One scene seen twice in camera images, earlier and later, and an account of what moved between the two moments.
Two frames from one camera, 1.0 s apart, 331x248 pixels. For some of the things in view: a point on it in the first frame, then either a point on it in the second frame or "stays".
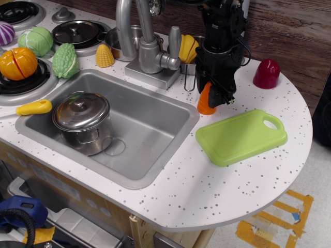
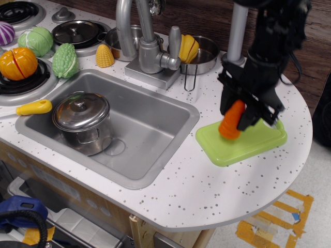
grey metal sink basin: [147, 122] stays
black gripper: [216, 69] -> [258, 79]
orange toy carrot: [203, 106] -> [228, 127]
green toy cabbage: [39, 39] stays
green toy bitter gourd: [65, 63] stays
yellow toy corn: [104, 57] stays
